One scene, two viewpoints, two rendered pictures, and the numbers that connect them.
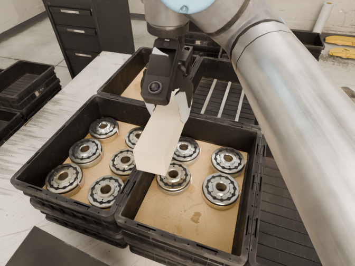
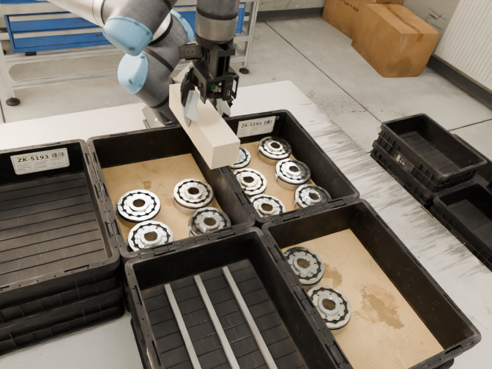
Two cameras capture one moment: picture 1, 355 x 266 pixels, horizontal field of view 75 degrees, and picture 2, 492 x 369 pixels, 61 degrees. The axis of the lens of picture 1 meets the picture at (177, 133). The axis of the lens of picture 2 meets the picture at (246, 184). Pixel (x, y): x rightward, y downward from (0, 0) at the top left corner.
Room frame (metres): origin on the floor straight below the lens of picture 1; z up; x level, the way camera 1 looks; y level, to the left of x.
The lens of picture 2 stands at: (0.95, -0.50, 1.62)
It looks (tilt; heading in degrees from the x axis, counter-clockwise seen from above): 43 degrees down; 128
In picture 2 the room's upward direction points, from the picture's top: 11 degrees clockwise
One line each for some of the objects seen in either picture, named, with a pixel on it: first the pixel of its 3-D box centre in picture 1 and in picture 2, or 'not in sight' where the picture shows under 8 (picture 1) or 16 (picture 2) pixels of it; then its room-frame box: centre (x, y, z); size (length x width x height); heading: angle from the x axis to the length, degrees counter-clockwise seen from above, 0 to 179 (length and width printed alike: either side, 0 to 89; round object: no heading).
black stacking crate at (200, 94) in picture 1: (223, 98); (229, 340); (0.74, -0.19, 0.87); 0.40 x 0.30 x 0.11; 161
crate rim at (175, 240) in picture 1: (198, 170); (165, 181); (0.36, -0.06, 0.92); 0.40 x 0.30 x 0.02; 161
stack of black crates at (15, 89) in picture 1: (31, 103); not in sight; (1.34, 1.07, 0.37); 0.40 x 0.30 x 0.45; 165
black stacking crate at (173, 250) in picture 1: (197, 180); (165, 196); (0.36, -0.06, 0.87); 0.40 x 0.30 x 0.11; 161
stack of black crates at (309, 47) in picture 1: (288, 61); not in sight; (1.96, -1.02, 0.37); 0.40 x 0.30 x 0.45; 75
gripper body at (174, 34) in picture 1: (169, 53); (213, 66); (0.41, 0.01, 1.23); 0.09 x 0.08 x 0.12; 165
